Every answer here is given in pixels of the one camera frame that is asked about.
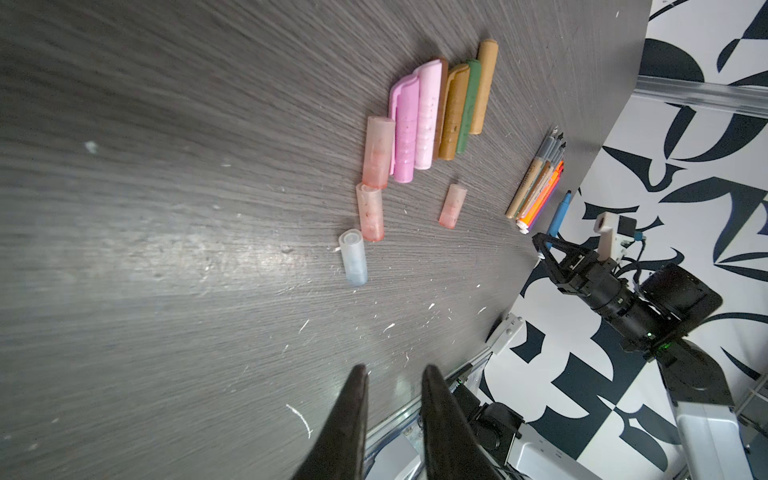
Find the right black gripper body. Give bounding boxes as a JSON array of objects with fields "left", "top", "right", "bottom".
[{"left": 557, "top": 252, "right": 662, "bottom": 354}]

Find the tan pen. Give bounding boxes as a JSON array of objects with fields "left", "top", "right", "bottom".
[{"left": 505, "top": 127, "right": 559, "bottom": 219}]

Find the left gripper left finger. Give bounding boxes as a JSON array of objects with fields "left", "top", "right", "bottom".
[{"left": 293, "top": 364, "right": 369, "bottom": 479}]

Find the lilac pen cap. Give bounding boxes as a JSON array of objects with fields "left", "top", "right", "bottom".
[{"left": 389, "top": 74, "right": 420, "bottom": 183}]

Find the clear orange pen cap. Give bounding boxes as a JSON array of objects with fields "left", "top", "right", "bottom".
[{"left": 362, "top": 116, "right": 396, "bottom": 189}]

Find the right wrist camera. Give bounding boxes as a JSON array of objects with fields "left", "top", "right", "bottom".
[{"left": 593, "top": 212, "right": 644, "bottom": 264}]

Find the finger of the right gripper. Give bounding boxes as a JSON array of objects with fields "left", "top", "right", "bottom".
[{"left": 532, "top": 233, "right": 579, "bottom": 282}]

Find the clear purple pen cap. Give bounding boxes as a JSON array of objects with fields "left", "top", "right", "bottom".
[{"left": 438, "top": 183, "right": 467, "bottom": 229}]

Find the aluminium frame crossbar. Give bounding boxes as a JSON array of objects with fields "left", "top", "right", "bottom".
[{"left": 633, "top": 75, "right": 767, "bottom": 119}]

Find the pink pen cap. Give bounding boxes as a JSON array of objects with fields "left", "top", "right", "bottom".
[{"left": 414, "top": 59, "right": 443, "bottom": 170}]

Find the pink cream marker pen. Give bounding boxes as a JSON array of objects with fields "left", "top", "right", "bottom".
[{"left": 515, "top": 133, "right": 564, "bottom": 220}]

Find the clear red pen cap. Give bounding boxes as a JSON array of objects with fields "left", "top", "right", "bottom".
[{"left": 356, "top": 183, "right": 385, "bottom": 242}]

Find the orange marker pen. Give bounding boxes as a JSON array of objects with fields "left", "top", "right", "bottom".
[{"left": 517, "top": 160, "right": 564, "bottom": 234}]

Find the brown pen cap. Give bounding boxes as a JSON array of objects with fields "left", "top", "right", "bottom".
[{"left": 433, "top": 57, "right": 449, "bottom": 160}]

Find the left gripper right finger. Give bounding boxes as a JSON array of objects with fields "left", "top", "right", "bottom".
[{"left": 421, "top": 364, "right": 500, "bottom": 480}]

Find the green pen cap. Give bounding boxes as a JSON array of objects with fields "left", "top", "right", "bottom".
[{"left": 456, "top": 59, "right": 482, "bottom": 155}]

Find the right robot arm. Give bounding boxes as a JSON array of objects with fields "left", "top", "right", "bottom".
[{"left": 459, "top": 227, "right": 761, "bottom": 479}]

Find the clear blue pen cap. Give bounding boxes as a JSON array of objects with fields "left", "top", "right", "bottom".
[{"left": 339, "top": 229, "right": 368, "bottom": 287}]

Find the dark tan pen cap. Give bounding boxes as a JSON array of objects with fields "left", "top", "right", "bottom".
[{"left": 438, "top": 63, "right": 470, "bottom": 161}]

